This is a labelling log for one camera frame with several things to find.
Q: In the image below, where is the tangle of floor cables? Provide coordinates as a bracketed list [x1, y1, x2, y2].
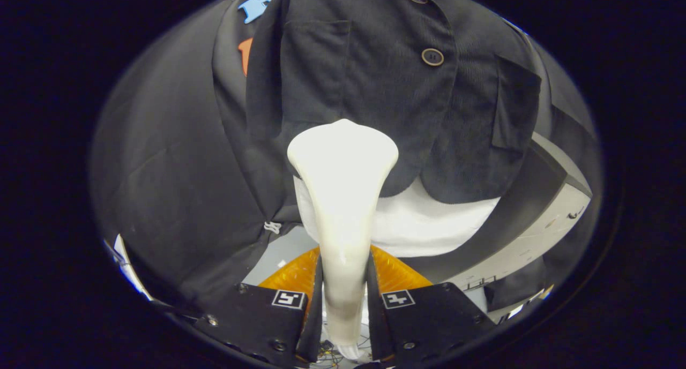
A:
[316, 337, 370, 368]

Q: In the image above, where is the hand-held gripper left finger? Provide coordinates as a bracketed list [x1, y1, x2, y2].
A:
[192, 246, 324, 368]

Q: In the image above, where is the black backdrop cloth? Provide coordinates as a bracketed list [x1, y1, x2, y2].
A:
[88, 0, 603, 327]

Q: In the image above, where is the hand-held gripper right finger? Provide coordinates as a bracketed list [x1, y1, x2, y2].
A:
[367, 245, 496, 368]

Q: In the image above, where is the white garment steamer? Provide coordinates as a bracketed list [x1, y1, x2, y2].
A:
[287, 118, 400, 362]

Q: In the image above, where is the black blazer jacket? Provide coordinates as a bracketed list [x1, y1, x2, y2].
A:
[212, 0, 542, 222]

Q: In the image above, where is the grey cabinet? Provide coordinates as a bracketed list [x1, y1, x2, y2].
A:
[399, 132, 593, 300]

